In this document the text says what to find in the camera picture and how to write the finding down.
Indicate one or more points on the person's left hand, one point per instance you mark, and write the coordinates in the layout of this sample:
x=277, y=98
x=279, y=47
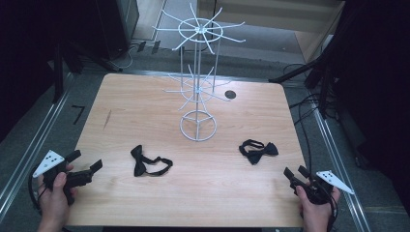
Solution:
x=55, y=195

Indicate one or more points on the black bow tie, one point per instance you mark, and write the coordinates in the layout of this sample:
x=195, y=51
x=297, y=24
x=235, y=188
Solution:
x=257, y=152
x=146, y=161

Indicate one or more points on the person's right hand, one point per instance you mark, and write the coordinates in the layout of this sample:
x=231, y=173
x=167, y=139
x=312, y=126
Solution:
x=316, y=208

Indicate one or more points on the black round table grommet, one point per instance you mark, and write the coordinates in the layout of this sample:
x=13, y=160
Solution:
x=230, y=94

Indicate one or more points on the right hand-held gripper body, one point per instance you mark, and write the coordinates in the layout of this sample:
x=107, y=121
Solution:
x=319, y=188

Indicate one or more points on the black metal stand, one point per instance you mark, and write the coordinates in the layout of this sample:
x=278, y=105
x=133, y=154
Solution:
x=317, y=72
x=64, y=61

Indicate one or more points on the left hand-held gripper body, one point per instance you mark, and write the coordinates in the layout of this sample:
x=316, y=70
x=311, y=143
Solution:
x=74, y=178

